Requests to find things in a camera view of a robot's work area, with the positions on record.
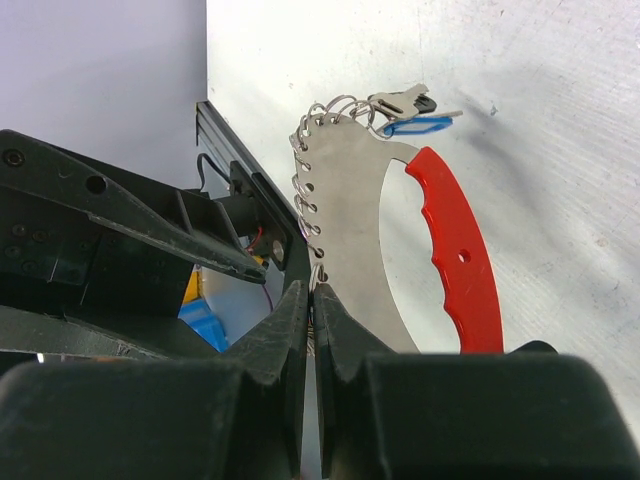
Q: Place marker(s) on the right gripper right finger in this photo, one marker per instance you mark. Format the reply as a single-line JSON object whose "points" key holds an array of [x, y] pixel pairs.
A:
{"points": [[532, 413]]}

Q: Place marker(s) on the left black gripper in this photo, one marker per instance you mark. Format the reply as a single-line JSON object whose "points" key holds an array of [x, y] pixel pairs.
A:
{"points": [[95, 259]]}

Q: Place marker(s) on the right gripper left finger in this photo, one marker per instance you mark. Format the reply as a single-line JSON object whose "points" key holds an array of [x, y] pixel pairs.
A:
{"points": [[235, 416]]}

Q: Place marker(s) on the key with blue tag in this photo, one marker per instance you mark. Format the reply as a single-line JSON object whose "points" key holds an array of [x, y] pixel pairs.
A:
{"points": [[420, 125]]}

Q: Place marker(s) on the blue plastic bin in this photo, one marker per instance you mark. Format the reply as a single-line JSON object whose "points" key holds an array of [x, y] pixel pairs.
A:
{"points": [[198, 315]]}

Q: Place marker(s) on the aluminium frame rail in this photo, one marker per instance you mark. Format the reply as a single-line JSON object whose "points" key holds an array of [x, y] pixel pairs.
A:
{"points": [[215, 135]]}

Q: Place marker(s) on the key with black white tag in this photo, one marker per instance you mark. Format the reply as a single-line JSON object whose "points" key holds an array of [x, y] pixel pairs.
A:
{"points": [[404, 105]]}

